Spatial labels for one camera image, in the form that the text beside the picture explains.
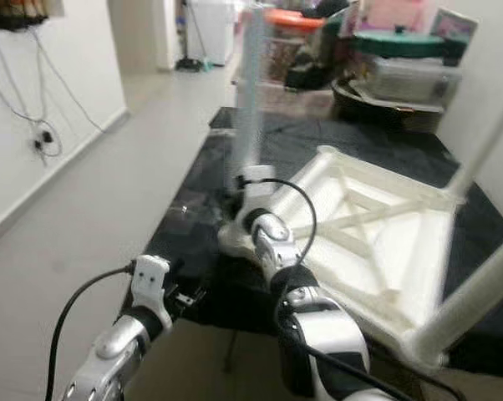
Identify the black wall cable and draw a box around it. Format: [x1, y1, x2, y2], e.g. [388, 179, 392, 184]
[0, 38, 107, 160]

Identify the mop with green head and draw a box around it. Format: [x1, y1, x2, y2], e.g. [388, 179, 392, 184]
[175, 0, 213, 73]

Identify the clear container with green lid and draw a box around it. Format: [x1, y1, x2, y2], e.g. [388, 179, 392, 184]
[352, 25, 464, 104]

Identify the clear tape strip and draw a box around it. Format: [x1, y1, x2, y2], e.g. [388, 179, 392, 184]
[175, 194, 224, 227]
[211, 125, 241, 140]

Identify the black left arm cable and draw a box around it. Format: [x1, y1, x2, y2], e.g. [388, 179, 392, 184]
[44, 263, 138, 401]

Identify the white plastic table leg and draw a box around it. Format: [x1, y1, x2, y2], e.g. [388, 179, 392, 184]
[448, 84, 503, 202]
[402, 255, 503, 373]
[231, 4, 274, 181]

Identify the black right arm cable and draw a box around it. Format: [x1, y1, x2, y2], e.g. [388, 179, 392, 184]
[251, 177, 445, 401]

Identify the black cap with yellow print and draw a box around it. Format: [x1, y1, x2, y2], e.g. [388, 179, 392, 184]
[310, 0, 352, 20]

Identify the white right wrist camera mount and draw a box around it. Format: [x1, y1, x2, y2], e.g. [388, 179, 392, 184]
[235, 165, 278, 206]

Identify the white chest appliance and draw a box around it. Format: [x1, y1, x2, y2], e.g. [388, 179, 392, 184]
[189, 0, 236, 67]

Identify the black wok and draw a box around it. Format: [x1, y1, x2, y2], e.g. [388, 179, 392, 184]
[331, 74, 445, 127]

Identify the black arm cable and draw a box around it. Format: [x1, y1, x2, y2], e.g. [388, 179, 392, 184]
[44, 263, 138, 401]
[251, 177, 445, 401]

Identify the clear storage box orange lid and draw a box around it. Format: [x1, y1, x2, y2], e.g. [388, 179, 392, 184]
[264, 8, 328, 84]

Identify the beige table cover cloth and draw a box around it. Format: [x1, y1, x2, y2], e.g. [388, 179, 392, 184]
[231, 75, 337, 119]

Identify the white plastic children table top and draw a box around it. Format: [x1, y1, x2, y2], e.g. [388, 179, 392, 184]
[218, 146, 466, 369]

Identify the black router with antennas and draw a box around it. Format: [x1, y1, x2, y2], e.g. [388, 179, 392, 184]
[0, 0, 65, 33]

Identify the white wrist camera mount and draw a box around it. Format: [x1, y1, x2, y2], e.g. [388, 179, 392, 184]
[235, 165, 278, 206]
[130, 255, 174, 319]

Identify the black tablecloth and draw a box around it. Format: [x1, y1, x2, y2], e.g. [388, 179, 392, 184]
[143, 107, 503, 380]

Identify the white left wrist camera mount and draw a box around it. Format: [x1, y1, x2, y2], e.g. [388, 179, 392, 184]
[130, 255, 174, 319]

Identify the black bag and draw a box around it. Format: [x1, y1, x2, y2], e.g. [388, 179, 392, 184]
[285, 0, 358, 92]

